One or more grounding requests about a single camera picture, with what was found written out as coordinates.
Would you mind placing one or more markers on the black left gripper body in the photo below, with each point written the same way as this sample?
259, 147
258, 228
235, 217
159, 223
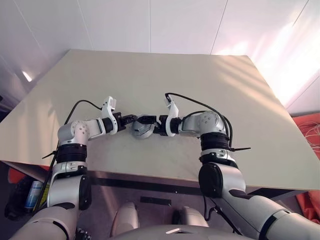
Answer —
121, 122

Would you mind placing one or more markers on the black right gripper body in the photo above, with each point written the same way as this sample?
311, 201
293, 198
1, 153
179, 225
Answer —
162, 125

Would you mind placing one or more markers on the round spoked motor lid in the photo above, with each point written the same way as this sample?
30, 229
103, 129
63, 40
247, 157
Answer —
141, 128

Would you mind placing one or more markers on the round silver motor housing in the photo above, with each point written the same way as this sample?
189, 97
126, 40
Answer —
142, 135

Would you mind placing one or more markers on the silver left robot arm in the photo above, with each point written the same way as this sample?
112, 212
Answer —
75, 132

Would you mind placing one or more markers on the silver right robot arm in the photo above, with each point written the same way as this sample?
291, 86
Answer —
207, 122

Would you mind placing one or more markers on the black floor strip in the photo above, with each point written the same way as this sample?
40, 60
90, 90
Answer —
156, 200

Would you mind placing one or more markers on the black zip tie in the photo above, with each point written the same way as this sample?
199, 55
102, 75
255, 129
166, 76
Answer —
48, 155
241, 149

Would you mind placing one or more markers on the rounded grey metallic shape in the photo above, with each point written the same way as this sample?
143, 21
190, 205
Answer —
126, 215
193, 217

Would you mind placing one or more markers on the grey robot chest panel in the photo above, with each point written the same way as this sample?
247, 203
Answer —
160, 233

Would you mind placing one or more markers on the blue spray can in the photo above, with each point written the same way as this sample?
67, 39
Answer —
33, 193

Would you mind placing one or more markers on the orange red fabric bundle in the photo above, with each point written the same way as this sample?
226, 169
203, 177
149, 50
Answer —
15, 175

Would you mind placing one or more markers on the black bag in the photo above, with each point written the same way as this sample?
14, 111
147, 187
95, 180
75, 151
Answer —
15, 202

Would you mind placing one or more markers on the orange fabric bag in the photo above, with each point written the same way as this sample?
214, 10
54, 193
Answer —
300, 122

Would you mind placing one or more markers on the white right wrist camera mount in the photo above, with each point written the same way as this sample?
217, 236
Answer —
172, 110

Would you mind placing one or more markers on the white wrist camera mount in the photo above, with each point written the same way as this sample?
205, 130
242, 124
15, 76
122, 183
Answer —
107, 110
172, 110

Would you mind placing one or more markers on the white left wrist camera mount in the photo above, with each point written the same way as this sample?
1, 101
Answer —
107, 110

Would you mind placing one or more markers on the black table frame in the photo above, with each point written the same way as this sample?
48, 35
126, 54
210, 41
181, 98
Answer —
150, 183

